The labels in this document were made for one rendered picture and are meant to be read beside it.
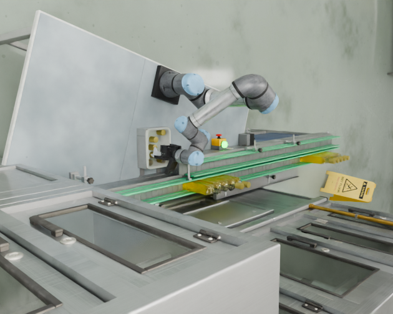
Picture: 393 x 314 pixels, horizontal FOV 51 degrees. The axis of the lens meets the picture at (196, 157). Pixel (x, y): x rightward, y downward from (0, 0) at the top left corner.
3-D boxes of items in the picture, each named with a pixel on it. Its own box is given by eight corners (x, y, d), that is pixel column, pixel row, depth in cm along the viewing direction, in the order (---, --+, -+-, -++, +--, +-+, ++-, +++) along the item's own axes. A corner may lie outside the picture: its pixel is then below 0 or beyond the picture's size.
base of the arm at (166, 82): (164, 66, 231) (176, 65, 223) (183, 78, 241) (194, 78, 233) (156, 90, 229) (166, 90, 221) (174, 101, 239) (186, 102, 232)
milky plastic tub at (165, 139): (138, 167, 229) (147, 169, 223) (136, 128, 225) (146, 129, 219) (161, 164, 241) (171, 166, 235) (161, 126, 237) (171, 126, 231)
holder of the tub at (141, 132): (138, 177, 230) (146, 179, 225) (136, 128, 226) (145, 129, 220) (161, 172, 242) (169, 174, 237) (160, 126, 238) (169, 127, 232)
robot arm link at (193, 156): (208, 155, 209) (200, 169, 206) (193, 152, 217) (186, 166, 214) (199, 147, 204) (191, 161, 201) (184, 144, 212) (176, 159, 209)
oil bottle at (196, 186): (182, 189, 238) (209, 196, 223) (182, 180, 237) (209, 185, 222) (189, 187, 242) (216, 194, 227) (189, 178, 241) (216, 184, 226)
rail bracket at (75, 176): (63, 196, 196) (88, 205, 180) (62, 162, 193) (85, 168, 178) (73, 194, 200) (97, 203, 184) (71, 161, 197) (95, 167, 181)
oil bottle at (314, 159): (299, 161, 325) (332, 166, 305) (300, 154, 324) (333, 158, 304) (303, 160, 329) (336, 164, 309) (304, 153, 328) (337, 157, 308)
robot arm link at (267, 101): (192, 83, 233) (271, 77, 194) (206, 98, 242) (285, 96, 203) (183, 99, 229) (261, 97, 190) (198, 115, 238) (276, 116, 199)
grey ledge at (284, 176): (206, 197, 266) (218, 200, 259) (205, 184, 265) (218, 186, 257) (287, 175, 332) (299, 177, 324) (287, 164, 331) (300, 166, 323)
